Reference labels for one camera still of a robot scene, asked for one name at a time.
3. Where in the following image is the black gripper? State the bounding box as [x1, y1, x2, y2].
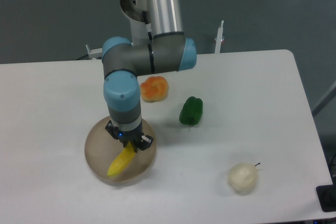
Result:
[105, 120, 153, 153]

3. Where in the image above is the yellow banana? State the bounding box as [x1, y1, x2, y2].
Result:
[107, 142, 136, 177]

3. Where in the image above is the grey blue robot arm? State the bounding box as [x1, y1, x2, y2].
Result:
[102, 0, 197, 151]

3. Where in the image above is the beige round plate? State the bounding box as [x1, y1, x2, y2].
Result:
[85, 116, 156, 187]

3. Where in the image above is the green bell pepper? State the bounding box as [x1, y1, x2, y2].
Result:
[179, 97, 203, 126]

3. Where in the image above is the white pear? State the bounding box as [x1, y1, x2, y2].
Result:
[227, 163, 260, 195]

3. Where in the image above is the black device at edge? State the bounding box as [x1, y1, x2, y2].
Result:
[316, 185, 335, 212]

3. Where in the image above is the grey table leg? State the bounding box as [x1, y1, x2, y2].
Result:
[311, 81, 335, 117]

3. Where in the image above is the white metal bracket left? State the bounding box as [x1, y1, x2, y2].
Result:
[86, 44, 102, 59]

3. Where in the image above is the white metal bracket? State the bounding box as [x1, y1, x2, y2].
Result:
[86, 44, 102, 59]
[214, 20, 224, 54]

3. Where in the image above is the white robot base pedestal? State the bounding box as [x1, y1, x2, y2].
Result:
[120, 0, 152, 45]

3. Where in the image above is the white metal bracket right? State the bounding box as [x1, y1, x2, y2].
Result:
[214, 20, 224, 54]

